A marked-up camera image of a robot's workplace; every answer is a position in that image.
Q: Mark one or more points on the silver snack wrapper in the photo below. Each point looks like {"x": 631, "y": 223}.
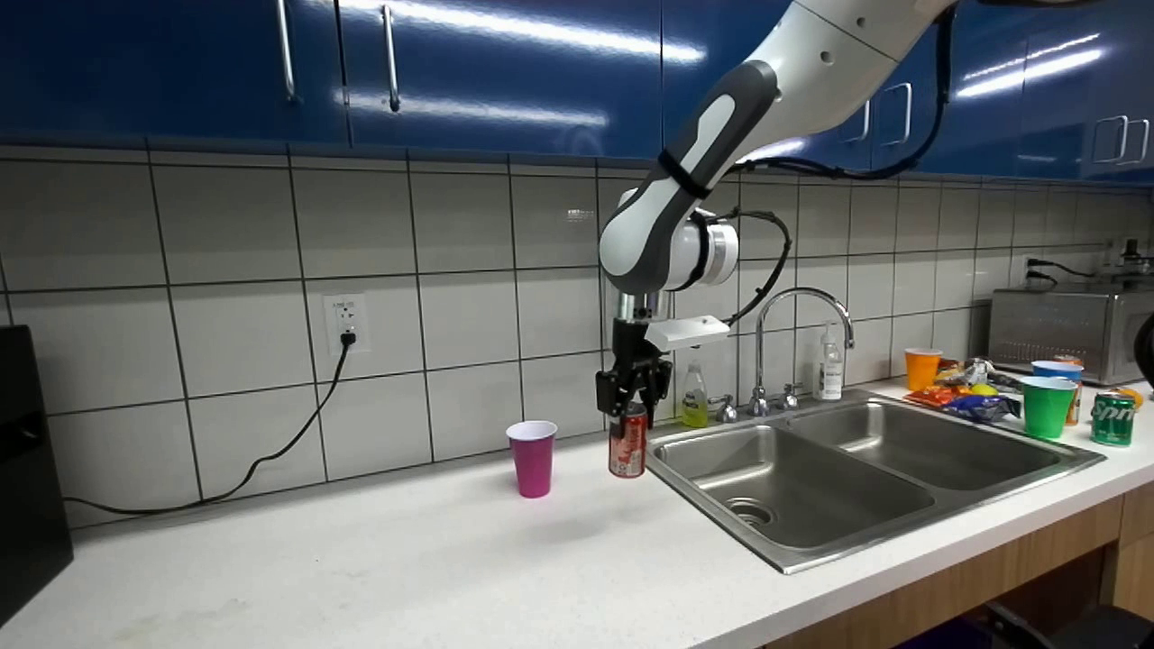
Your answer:
{"x": 993, "y": 378}

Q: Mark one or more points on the blue snack packet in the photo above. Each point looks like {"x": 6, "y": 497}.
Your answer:
{"x": 978, "y": 409}

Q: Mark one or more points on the red snack packet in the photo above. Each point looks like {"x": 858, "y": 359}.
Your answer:
{"x": 935, "y": 396}

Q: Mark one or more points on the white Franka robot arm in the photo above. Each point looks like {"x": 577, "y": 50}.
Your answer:
{"x": 672, "y": 204}

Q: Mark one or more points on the chrome faucet knob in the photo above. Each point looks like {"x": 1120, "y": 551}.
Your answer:
{"x": 791, "y": 397}
{"x": 726, "y": 409}

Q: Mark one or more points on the magenta plastic cup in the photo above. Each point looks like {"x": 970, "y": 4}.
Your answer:
{"x": 531, "y": 462}

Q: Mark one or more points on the steel toaster oven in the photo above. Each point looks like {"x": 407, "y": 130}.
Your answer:
{"x": 1056, "y": 329}

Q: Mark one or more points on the stainless steel double sink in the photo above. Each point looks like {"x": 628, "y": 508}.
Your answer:
{"x": 840, "y": 482}

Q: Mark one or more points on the black coffee maker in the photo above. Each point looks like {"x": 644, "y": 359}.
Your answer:
{"x": 31, "y": 482}

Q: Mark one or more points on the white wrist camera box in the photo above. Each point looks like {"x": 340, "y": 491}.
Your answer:
{"x": 698, "y": 329}

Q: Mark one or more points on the chrome gooseneck faucet spout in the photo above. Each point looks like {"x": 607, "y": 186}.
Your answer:
{"x": 829, "y": 300}

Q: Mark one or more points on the red soda can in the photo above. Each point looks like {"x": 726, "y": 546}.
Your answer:
{"x": 628, "y": 456}

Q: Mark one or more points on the wooden lower cabinet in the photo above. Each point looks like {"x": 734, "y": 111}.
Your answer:
{"x": 961, "y": 589}

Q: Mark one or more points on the blue rimmed white cup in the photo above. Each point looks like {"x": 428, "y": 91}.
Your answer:
{"x": 1056, "y": 368}

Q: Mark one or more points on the clear pump soap bottle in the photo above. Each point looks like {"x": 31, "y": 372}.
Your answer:
{"x": 829, "y": 378}

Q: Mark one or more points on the orange plastic cup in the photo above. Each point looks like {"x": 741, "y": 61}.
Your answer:
{"x": 920, "y": 368}

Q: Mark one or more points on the dark office chair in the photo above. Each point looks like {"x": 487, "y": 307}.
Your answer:
{"x": 1084, "y": 627}

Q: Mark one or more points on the blue glossy cabinet door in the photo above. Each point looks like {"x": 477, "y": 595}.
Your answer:
{"x": 987, "y": 122}
{"x": 1067, "y": 130}
{"x": 155, "y": 73}
{"x": 1136, "y": 73}
{"x": 707, "y": 50}
{"x": 507, "y": 85}

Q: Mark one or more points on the white wall outlet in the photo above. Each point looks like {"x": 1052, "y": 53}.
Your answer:
{"x": 347, "y": 315}

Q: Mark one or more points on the green soda can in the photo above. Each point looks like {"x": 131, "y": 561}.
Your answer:
{"x": 1110, "y": 421}

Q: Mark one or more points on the green dish soap bottle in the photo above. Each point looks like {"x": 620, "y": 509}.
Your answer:
{"x": 693, "y": 409}

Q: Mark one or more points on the green plastic cup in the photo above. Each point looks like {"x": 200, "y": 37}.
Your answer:
{"x": 1047, "y": 413}

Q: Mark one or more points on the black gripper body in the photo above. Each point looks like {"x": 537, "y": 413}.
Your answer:
{"x": 634, "y": 365}

